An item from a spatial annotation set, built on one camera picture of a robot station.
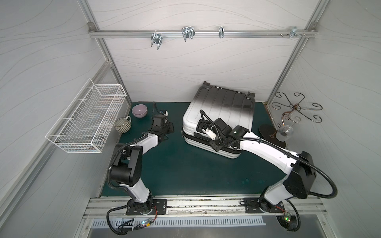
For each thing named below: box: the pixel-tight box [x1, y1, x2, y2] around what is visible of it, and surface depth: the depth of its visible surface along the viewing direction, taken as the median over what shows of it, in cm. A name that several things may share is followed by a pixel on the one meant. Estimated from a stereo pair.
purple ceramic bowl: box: [131, 104, 148, 119], surface depth 113 cm
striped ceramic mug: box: [114, 116, 132, 134], surface depth 103 cm
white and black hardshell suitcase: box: [182, 80, 256, 159], surface depth 87 cm
